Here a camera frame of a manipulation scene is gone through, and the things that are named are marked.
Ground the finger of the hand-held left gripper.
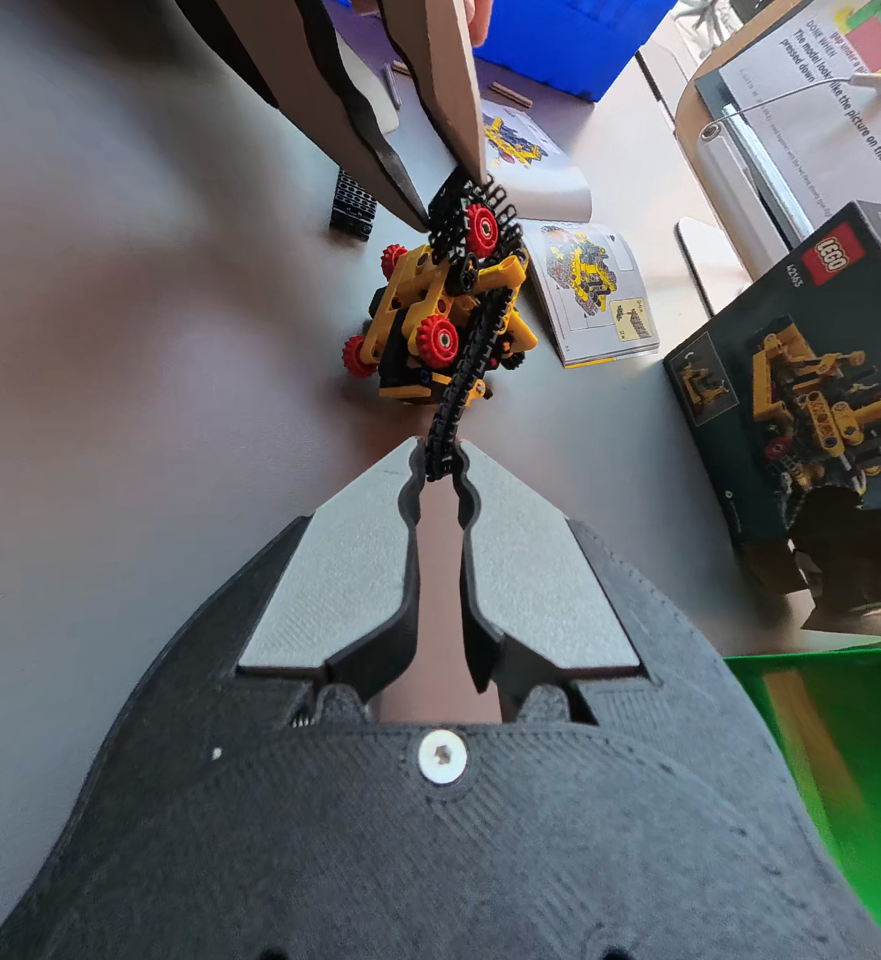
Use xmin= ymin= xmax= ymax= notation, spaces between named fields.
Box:
xmin=375 ymin=0 xmax=488 ymax=186
xmin=214 ymin=0 xmax=432 ymax=232

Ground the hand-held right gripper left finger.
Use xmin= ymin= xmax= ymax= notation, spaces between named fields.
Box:
xmin=236 ymin=437 xmax=421 ymax=704

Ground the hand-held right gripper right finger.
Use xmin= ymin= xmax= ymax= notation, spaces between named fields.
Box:
xmin=451 ymin=441 xmax=643 ymax=695

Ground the black lego track strip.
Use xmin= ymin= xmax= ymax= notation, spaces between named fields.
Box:
xmin=329 ymin=168 xmax=378 ymax=243
xmin=421 ymin=166 xmax=529 ymax=483

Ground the yellow lego bulldozer model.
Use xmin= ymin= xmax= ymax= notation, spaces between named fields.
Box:
xmin=341 ymin=180 xmax=541 ymax=406

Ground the lego instruction booklet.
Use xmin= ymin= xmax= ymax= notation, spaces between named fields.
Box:
xmin=478 ymin=97 xmax=661 ymax=370

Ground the black lego set box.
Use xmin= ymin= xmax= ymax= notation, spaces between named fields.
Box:
xmin=663 ymin=200 xmax=881 ymax=616

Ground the blue plastic bin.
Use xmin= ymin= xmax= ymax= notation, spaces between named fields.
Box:
xmin=320 ymin=0 xmax=678 ymax=104

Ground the wooden sheet board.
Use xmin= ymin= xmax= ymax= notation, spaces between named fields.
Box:
xmin=673 ymin=0 xmax=881 ymax=252

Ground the white stand base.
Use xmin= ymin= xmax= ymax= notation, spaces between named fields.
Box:
xmin=674 ymin=217 xmax=753 ymax=316

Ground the green plastic bin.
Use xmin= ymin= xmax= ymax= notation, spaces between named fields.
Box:
xmin=723 ymin=648 xmax=881 ymax=960

